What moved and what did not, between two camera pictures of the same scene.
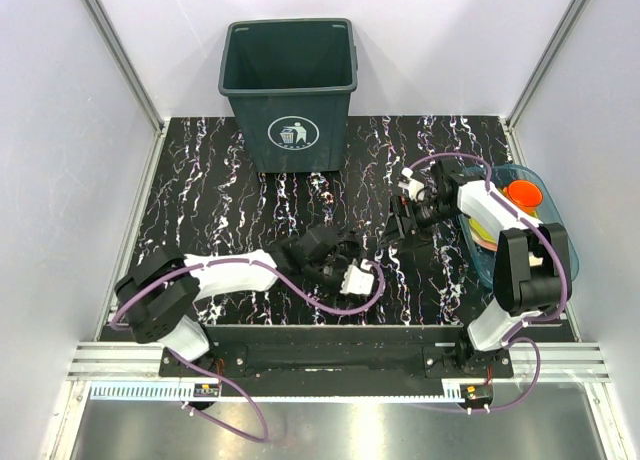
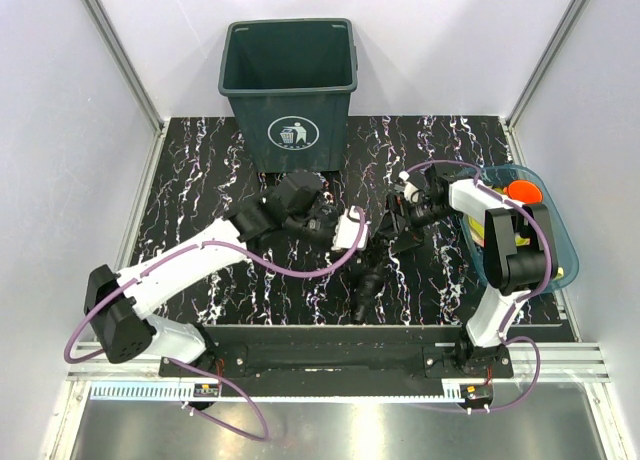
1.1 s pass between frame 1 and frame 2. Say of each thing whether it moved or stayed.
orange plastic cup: stayed
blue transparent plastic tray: stayed
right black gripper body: stayed
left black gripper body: moved
